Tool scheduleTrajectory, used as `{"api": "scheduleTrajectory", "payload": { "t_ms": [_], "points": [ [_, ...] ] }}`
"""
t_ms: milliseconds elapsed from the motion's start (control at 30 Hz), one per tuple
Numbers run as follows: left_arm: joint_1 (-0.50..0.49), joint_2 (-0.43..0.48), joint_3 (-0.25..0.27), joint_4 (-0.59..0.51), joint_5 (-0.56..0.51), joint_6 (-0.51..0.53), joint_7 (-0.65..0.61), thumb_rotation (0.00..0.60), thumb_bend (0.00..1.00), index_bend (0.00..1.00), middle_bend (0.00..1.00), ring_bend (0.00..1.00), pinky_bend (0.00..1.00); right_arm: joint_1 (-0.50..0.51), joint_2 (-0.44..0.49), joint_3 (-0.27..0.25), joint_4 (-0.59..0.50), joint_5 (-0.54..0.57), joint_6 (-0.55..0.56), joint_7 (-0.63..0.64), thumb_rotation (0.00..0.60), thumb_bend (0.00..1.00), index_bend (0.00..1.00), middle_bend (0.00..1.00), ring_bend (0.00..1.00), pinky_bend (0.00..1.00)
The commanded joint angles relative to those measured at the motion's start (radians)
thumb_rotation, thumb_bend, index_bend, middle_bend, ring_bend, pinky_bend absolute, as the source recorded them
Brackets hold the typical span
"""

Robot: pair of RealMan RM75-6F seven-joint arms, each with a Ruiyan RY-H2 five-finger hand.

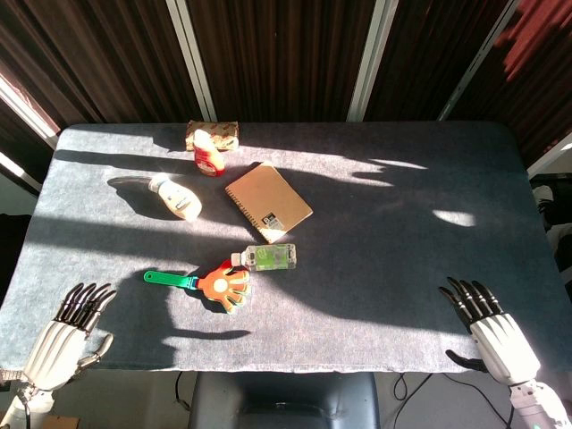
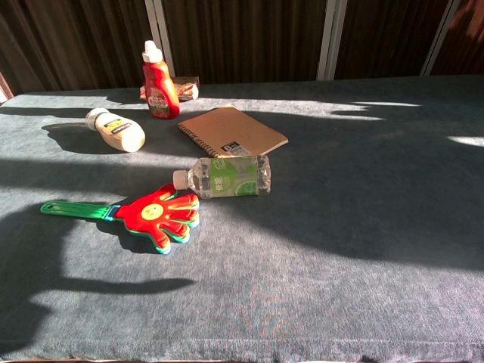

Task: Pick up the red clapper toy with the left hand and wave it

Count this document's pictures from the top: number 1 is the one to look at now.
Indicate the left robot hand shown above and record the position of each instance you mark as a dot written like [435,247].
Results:
[53,353]

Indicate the brown spiral notebook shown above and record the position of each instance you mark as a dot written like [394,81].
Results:
[268,202]

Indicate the beige patterned snack package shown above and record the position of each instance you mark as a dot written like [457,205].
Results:
[214,135]

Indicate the dark robot base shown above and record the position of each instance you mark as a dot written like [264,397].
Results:
[286,400]

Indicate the grey table cloth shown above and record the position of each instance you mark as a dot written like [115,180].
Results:
[286,250]

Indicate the white squeeze bottle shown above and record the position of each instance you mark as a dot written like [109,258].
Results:
[176,197]

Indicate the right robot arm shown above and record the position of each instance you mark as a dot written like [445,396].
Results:
[540,404]

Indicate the clear plastic bottle green label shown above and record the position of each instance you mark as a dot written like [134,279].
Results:
[267,257]

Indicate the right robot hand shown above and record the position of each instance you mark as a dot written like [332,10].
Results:
[500,344]

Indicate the red ketchup bottle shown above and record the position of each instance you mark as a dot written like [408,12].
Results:
[207,154]

